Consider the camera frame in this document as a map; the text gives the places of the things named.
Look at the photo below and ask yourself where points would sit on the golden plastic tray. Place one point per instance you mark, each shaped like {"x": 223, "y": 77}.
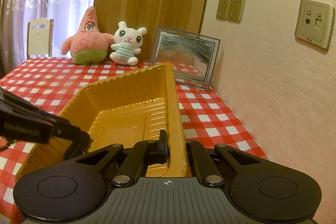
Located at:
{"x": 130, "y": 108}

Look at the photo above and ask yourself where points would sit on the left wall switch plate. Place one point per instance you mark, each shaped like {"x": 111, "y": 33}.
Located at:
{"x": 222, "y": 9}

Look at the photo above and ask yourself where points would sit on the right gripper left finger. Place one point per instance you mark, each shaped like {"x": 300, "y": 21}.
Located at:
{"x": 142, "y": 155}

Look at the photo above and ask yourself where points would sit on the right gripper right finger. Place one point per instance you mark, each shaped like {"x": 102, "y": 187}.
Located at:
{"x": 202, "y": 165}

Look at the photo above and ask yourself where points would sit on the white wooden chair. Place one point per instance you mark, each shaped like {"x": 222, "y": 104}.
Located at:
{"x": 39, "y": 37}

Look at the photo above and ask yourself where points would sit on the glass sand art frame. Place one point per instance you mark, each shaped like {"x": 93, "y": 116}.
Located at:
{"x": 193, "y": 56}

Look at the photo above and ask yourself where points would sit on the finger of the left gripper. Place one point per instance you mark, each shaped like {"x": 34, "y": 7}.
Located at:
{"x": 80, "y": 140}

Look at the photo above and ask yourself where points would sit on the white bunny plush toy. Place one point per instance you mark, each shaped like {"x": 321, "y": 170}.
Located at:
{"x": 127, "y": 44}

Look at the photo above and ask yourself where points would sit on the wall socket plate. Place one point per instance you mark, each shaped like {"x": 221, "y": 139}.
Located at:
{"x": 315, "y": 23}

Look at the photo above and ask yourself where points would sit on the right wall switch plate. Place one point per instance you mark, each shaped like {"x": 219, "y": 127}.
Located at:
{"x": 235, "y": 10}

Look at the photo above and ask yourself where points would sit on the pink starfish plush toy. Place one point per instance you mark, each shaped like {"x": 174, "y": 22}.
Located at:
{"x": 88, "y": 45}

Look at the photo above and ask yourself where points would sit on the wall switch plate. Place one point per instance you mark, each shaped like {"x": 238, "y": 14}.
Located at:
{"x": 235, "y": 10}
{"x": 222, "y": 9}

